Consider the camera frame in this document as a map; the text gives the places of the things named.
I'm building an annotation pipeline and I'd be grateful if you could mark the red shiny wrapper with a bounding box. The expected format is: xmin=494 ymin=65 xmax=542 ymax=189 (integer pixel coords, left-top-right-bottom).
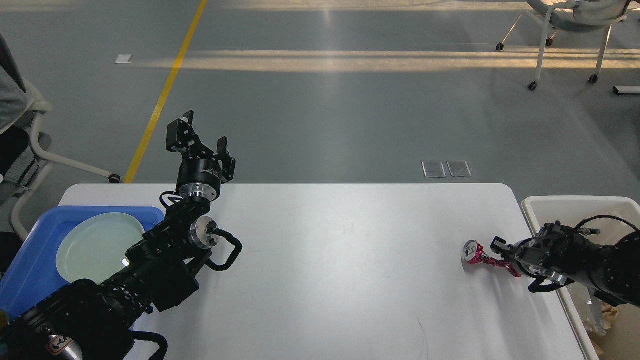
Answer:
xmin=461 ymin=239 xmax=522 ymax=278

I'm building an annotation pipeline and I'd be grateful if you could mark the seated person in jacket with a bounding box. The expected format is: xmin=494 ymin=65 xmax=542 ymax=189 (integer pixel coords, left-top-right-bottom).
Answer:
xmin=0 ymin=35 xmax=36 ymax=273

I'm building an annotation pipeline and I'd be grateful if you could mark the crumpled brown paper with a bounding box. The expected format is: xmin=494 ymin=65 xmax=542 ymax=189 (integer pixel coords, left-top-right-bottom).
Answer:
xmin=601 ymin=302 xmax=619 ymax=332

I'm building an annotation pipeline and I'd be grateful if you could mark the white plastic bin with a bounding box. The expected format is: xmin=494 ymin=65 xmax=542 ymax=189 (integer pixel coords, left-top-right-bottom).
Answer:
xmin=521 ymin=195 xmax=640 ymax=360

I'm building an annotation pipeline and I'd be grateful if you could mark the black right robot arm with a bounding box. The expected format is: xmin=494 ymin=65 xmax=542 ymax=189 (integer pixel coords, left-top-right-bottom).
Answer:
xmin=490 ymin=218 xmax=640 ymax=306

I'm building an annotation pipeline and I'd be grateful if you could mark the blue plastic tray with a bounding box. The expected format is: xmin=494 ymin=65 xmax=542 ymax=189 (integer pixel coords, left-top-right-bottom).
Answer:
xmin=0 ymin=206 xmax=164 ymax=319

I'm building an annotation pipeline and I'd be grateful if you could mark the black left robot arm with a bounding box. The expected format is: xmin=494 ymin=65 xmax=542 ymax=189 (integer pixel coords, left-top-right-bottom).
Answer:
xmin=1 ymin=110 xmax=243 ymax=360

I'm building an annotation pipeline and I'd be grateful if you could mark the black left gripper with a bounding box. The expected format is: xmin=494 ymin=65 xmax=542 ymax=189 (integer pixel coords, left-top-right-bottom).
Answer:
xmin=166 ymin=111 xmax=237 ymax=202

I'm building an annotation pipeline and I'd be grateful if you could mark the clear floor plate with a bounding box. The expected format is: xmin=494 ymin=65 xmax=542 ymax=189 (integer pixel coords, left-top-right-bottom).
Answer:
xmin=422 ymin=161 xmax=447 ymax=179
xmin=446 ymin=161 xmax=473 ymax=178

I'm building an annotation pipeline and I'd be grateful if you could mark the white rolling chair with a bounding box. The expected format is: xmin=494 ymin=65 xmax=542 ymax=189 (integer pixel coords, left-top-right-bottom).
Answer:
xmin=495 ymin=0 xmax=631 ymax=91

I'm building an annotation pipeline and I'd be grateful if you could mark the mint green plate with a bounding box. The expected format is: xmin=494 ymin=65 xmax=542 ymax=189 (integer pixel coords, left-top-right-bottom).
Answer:
xmin=55 ymin=212 xmax=144 ymax=284

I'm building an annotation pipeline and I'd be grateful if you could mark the foil tray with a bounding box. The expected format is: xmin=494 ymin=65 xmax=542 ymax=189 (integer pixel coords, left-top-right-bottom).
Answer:
xmin=576 ymin=287 xmax=607 ymax=337

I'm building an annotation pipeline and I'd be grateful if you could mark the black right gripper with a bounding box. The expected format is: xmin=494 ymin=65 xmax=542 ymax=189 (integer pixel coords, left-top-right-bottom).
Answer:
xmin=490 ymin=236 xmax=563 ymax=294

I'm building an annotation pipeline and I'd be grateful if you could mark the left clear floor plate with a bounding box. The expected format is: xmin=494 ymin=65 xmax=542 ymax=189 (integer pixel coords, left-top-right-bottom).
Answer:
xmin=422 ymin=161 xmax=447 ymax=179

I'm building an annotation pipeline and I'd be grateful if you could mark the white bar on floor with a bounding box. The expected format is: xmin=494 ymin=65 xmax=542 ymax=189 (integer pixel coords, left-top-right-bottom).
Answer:
xmin=612 ymin=85 xmax=640 ymax=96

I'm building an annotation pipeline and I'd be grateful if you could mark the right clear floor plate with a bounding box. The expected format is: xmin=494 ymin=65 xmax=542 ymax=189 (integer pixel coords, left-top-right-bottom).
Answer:
xmin=446 ymin=161 xmax=473 ymax=178

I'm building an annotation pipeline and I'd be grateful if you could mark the white floor tag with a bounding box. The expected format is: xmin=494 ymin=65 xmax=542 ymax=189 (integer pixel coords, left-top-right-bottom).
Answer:
xmin=113 ymin=54 xmax=133 ymax=65

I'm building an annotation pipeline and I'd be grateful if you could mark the white chair base left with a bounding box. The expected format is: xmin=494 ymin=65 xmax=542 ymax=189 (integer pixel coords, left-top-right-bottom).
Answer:
xmin=9 ymin=79 xmax=122 ymax=242

